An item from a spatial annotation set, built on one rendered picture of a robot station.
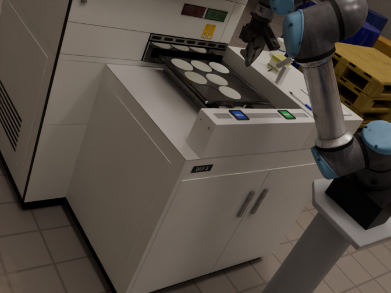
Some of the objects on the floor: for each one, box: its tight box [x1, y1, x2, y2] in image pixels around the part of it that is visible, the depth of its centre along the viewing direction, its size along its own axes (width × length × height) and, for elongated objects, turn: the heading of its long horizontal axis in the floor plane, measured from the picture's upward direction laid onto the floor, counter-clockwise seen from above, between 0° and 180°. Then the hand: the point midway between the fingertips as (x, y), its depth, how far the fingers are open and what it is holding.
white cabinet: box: [66, 65, 325, 293], centre depth 212 cm, size 64×96×82 cm, turn 95°
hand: (249, 64), depth 180 cm, fingers closed
